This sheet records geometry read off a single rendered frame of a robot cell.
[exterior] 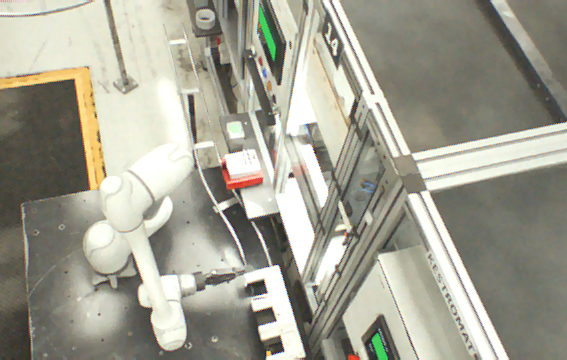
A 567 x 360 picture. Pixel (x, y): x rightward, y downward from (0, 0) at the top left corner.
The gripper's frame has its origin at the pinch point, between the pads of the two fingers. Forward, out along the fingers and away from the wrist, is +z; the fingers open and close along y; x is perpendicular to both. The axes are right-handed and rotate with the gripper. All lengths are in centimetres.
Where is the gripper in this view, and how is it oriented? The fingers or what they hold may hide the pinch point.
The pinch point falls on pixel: (244, 270)
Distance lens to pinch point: 223.2
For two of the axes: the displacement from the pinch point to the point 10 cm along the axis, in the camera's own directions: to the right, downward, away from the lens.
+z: 9.5, -2.0, 2.3
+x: -2.9, -8.4, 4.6
